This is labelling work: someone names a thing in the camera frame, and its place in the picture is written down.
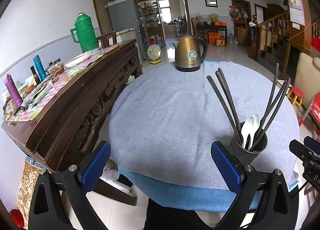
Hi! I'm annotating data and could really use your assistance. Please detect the blue water bottle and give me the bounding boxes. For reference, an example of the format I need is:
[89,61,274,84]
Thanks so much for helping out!
[33,55,47,81]

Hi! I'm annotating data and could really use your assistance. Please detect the white chest freezer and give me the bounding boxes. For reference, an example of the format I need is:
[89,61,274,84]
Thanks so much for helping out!
[94,28,137,46]

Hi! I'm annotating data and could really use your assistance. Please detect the light blue table cloth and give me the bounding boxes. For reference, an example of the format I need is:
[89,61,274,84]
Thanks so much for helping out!
[108,59,301,213]

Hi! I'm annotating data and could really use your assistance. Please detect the green thermos flask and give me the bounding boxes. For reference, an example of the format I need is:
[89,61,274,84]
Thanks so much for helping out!
[70,12,99,53]

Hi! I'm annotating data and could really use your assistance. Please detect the wooden stair railing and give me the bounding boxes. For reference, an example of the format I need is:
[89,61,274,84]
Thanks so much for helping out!
[252,10,290,57]

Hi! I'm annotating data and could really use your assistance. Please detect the white ceramic spoon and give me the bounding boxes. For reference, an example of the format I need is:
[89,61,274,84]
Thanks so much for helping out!
[241,116,254,150]
[249,114,260,149]

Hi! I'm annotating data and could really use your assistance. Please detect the purple water bottle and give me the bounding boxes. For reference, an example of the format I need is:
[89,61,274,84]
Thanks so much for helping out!
[4,74,23,108]

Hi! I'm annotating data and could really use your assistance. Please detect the red yellow round stool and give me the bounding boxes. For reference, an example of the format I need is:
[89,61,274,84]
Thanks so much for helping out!
[286,86,304,110]

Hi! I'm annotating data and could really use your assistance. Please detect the red plastic child chair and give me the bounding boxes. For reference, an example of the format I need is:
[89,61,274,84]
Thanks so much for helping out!
[298,100,319,136]

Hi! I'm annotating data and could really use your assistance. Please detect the small white floor fan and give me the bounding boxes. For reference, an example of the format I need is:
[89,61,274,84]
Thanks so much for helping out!
[147,44,162,64]

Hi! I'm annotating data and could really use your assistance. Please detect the beige leather sofa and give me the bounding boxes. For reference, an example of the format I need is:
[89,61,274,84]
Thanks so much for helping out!
[292,52,320,121]

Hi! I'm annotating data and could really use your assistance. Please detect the wooden chair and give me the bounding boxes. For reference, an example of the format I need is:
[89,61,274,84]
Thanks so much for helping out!
[97,31,117,49]

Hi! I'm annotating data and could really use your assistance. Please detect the black utensil holder cup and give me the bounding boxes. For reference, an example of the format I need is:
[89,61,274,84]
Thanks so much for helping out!
[228,122,268,166]

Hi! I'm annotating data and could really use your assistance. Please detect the white pink bowl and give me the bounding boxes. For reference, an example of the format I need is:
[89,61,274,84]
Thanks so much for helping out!
[63,51,92,70]

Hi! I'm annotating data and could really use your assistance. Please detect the dark carved wooden sideboard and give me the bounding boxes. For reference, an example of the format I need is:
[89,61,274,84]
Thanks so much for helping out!
[1,39,143,207]

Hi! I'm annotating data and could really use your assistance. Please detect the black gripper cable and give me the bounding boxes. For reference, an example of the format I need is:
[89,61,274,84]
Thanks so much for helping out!
[291,181,309,195]

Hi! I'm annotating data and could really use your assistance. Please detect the pink wall calendar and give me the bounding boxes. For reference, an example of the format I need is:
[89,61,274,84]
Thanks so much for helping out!
[288,0,305,25]

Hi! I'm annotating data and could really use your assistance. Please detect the grey refrigerator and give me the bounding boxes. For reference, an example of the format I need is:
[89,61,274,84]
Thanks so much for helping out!
[105,0,148,61]

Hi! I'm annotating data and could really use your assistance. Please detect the orange cardboard box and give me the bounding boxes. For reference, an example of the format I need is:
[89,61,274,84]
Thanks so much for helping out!
[208,32,221,45]

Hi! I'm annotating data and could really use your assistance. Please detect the framed wall picture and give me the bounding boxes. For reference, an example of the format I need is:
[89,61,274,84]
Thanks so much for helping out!
[205,0,218,8]

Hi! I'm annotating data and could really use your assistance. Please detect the dark wooden side table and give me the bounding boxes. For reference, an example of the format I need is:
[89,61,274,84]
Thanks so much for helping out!
[196,21,228,47]

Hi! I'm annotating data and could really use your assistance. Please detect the gold electric kettle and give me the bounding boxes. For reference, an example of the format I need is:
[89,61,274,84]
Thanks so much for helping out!
[175,34,208,72]

